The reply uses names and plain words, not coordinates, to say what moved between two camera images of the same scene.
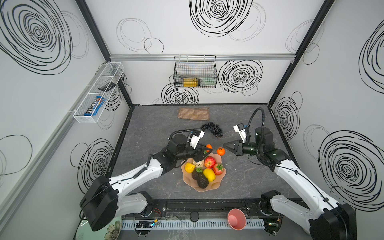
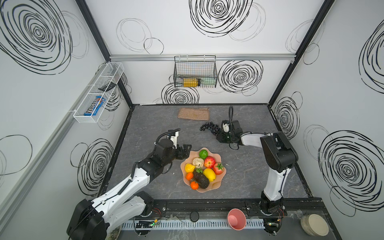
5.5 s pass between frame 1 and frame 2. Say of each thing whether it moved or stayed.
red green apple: stayed
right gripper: moved
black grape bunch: stayed
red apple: stayed
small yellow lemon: stayed
